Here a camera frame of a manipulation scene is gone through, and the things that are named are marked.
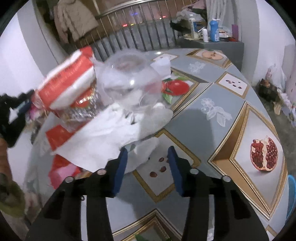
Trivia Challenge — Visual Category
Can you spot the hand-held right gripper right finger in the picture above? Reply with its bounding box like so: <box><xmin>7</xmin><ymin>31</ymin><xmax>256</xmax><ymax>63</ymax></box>
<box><xmin>168</xmin><ymin>146</ymin><xmax>270</xmax><ymax>241</ymax></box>

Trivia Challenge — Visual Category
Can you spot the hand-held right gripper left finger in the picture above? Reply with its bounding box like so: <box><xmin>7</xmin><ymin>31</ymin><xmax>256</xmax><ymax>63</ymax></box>
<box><xmin>25</xmin><ymin>147</ymin><xmax>128</xmax><ymax>241</ymax></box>

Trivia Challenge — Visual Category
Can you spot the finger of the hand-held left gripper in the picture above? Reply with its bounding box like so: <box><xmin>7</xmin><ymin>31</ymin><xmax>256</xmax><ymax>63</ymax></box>
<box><xmin>14</xmin><ymin>90</ymin><xmax>35</xmax><ymax>116</ymax></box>

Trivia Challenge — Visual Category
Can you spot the white tissue paper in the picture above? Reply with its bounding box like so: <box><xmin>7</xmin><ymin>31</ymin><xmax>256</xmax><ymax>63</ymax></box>
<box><xmin>50</xmin><ymin>103</ymin><xmax>174</xmax><ymax>174</ymax></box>

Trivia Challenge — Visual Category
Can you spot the red paper envelope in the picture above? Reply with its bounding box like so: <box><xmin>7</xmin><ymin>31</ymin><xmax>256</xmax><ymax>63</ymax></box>
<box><xmin>45</xmin><ymin>125</ymin><xmax>75</xmax><ymax>151</ymax></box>

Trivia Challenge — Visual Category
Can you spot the red white paper bag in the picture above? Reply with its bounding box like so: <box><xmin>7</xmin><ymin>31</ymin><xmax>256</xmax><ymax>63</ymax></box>
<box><xmin>32</xmin><ymin>46</ymin><xmax>96</xmax><ymax>110</ymax></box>

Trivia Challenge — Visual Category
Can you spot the clear plastic pack red label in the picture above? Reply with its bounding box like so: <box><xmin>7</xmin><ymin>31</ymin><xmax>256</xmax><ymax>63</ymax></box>
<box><xmin>59</xmin><ymin>89</ymin><xmax>104</xmax><ymax>131</ymax></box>

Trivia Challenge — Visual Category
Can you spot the red plastic wrapper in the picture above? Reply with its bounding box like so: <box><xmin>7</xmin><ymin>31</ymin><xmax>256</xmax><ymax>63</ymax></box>
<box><xmin>49</xmin><ymin>154</ymin><xmax>82</xmax><ymax>189</ymax></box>

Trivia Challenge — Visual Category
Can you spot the clear plastic container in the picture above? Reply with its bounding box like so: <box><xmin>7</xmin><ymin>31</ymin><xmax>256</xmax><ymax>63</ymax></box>
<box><xmin>100</xmin><ymin>49</ymin><xmax>163</xmax><ymax>114</ymax></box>

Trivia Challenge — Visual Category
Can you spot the blue plastic basket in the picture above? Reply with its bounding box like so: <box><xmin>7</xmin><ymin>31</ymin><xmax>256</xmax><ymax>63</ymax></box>
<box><xmin>287</xmin><ymin>175</ymin><xmax>296</xmax><ymax>220</ymax></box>

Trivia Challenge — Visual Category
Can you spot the person's left forearm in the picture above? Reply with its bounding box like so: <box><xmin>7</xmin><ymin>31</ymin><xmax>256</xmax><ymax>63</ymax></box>
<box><xmin>0</xmin><ymin>137</ymin><xmax>26</xmax><ymax>218</ymax></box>

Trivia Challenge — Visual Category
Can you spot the beige padded jacket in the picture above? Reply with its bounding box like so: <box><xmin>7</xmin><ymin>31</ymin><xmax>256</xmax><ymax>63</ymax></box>
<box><xmin>54</xmin><ymin>0</ymin><xmax>99</xmax><ymax>43</ymax></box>

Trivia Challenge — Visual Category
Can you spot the folded white paper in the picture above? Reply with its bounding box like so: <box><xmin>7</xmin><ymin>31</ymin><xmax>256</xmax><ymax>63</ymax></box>
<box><xmin>151</xmin><ymin>57</ymin><xmax>173</xmax><ymax>78</ymax></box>

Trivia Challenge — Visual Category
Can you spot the metal railing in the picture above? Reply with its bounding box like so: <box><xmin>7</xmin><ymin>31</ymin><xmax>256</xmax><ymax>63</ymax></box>
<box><xmin>76</xmin><ymin>0</ymin><xmax>185</xmax><ymax>62</ymax></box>

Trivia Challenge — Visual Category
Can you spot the grey cabinet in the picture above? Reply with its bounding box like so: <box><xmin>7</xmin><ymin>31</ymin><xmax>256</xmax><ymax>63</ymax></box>
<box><xmin>178</xmin><ymin>37</ymin><xmax>245</xmax><ymax>70</ymax></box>

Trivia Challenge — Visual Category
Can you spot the blue white detergent bottle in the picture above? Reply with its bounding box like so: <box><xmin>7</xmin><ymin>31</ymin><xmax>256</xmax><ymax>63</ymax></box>
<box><xmin>209</xmin><ymin>18</ymin><xmax>220</xmax><ymax>43</ymax></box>

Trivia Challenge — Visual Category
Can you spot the tall white plastic bottle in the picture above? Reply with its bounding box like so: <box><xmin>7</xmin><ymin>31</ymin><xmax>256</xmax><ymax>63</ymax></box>
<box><xmin>188</xmin><ymin>14</ymin><xmax>199</xmax><ymax>39</ymax></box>

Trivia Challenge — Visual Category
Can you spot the white curtain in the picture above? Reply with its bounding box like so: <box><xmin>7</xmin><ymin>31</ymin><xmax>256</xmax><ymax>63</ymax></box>
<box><xmin>206</xmin><ymin>0</ymin><xmax>226</xmax><ymax>21</ymax></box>

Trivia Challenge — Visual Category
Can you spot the pink cloth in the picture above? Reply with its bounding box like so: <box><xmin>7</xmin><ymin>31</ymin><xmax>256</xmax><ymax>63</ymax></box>
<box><xmin>183</xmin><ymin>0</ymin><xmax>208</xmax><ymax>10</ymax></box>

